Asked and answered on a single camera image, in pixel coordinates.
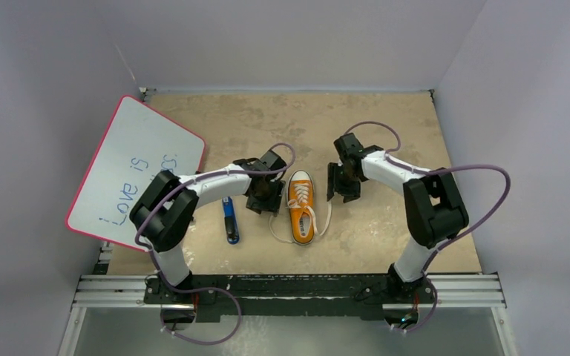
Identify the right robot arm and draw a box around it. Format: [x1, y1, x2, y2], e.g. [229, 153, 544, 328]
[327, 133, 469, 302]

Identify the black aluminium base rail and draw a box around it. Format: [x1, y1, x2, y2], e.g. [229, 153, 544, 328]
[71, 272, 507, 326]

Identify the white shoelace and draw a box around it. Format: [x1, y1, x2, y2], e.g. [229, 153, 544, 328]
[268, 179, 332, 245]

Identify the blue black stapler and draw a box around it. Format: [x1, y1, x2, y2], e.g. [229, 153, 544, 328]
[222, 197, 240, 245]

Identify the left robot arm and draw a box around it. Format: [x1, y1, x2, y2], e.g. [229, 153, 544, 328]
[129, 151, 290, 303]

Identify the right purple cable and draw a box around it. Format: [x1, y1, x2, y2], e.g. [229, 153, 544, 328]
[344, 120, 512, 335]

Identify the orange canvas sneaker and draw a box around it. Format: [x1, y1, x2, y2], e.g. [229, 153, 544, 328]
[286, 171, 315, 245]

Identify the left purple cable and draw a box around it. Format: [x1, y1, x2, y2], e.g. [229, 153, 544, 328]
[134, 142, 298, 346]

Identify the purple cable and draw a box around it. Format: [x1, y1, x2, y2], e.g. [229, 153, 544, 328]
[344, 120, 512, 335]
[134, 142, 298, 346]

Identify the pink framed whiteboard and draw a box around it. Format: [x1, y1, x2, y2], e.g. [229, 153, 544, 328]
[65, 96, 206, 249]

